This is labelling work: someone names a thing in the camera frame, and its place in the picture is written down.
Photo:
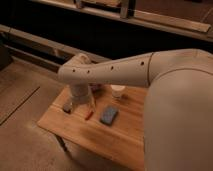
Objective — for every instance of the dark purple bowl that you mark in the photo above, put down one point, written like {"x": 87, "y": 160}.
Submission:
{"x": 96, "y": 87}

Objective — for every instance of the dark grey block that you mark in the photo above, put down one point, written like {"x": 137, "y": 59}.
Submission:
{"x": 67, "y": 107}

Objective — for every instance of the wooden shelf rail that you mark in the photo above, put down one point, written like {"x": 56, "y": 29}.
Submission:
{"x": 190, "y": 18}

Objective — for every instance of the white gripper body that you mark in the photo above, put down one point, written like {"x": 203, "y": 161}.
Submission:
{"x": 80, "y": 94}

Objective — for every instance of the blue sponge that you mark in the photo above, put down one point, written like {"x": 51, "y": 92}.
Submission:
{"x": 108, "y": 115}

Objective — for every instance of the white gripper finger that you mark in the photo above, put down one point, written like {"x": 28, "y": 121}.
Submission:
{"x": 92, "y": 103}

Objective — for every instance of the wooden table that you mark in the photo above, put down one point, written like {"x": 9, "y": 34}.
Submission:
{"x": 122, "y": 142}

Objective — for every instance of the white ceramic cup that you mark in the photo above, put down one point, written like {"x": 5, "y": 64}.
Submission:
{"x": 117, "y": 91}

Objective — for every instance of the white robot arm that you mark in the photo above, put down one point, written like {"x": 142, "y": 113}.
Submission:
{"x": 178, "y": 107}

